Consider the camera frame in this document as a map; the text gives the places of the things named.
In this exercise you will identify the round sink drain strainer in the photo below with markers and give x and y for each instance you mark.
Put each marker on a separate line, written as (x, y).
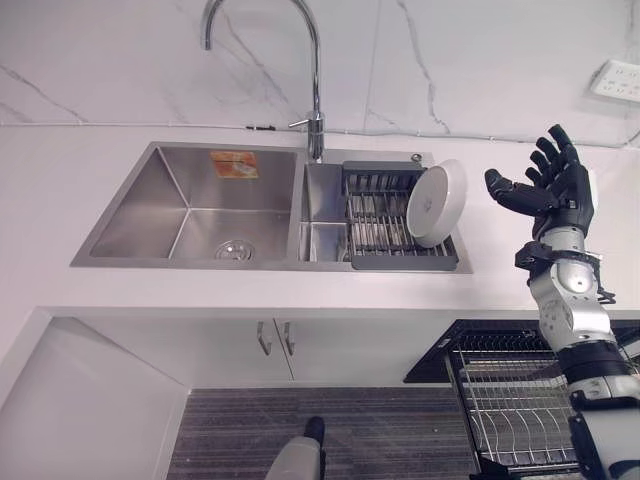
(234, 249)

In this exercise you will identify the chrome gooseneck faucet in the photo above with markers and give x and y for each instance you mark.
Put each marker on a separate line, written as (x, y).
(314, 90)

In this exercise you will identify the white cabinet door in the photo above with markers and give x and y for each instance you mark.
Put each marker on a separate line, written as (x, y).
(195, 345)
(360, 347)

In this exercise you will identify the orange sticker label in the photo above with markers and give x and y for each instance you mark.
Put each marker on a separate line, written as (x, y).
(234, 164)

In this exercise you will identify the stainless steel double sink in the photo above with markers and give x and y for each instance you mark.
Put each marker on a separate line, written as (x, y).
(210, 210)

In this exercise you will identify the white round plate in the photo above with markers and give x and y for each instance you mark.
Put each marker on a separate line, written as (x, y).
(434, 202)

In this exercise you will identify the black dishwasher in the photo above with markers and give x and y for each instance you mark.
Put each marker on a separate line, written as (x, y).
(450, 350)

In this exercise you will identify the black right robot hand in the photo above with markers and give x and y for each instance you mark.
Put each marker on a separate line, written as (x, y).
(560, 187)

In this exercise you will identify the dark sink drain rack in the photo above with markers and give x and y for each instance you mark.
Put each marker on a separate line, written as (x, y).
(387, 220)

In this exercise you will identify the round chrome sink knob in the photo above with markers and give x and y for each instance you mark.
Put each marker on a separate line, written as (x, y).
(416, 158)

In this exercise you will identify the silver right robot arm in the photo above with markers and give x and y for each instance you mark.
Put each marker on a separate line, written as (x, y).
(582, 320)

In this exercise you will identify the white wall power socket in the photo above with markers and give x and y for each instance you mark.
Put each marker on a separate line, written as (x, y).
(616, 81)

